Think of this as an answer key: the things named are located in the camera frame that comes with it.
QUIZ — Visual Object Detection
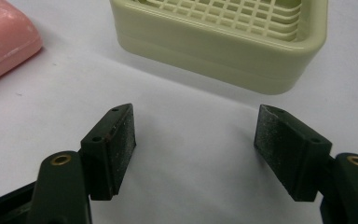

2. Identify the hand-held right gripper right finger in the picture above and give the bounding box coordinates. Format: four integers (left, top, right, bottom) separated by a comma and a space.
254, 104, 358, 224

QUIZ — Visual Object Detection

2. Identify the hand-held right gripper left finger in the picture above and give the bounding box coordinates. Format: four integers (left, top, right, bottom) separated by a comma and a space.
26, 103, 137, 224

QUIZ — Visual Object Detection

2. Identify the cream plastic soap dish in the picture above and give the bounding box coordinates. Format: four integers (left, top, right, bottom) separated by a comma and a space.
108, 0, 329, 96

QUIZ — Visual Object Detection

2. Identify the pink soap bar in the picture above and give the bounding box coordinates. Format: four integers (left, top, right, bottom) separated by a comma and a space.
0, 0, 44, 89

